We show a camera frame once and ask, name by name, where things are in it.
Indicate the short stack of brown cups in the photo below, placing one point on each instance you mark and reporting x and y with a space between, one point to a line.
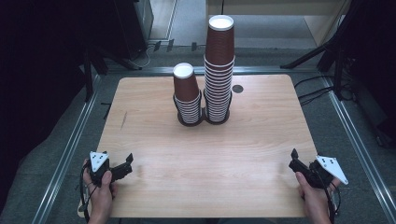
186 90

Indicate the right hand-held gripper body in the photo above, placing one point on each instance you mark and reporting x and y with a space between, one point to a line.
331 168

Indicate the black tripod stand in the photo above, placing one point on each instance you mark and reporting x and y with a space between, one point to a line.
337 46

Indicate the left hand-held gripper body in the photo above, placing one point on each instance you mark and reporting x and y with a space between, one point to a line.
99 161

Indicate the black metal stand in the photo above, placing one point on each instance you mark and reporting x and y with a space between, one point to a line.
88 74

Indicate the black computer tower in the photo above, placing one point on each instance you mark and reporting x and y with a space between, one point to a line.
132 28

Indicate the tall stack of brown cups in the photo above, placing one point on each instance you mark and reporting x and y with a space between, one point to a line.
218 93

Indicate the person's left hand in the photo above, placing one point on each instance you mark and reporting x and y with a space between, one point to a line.
101 199

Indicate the black round table grommet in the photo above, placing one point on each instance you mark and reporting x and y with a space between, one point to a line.
237 88

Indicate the black double cup holder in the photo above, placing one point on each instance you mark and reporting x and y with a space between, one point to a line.
204 114

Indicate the light wooden cabinet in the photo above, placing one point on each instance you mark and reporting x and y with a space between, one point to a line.
323 21

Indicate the person's right hand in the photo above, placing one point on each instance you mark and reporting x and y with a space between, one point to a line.
316 200

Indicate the metal floor rail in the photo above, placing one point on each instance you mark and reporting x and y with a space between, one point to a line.
358 146
264 70
67 152

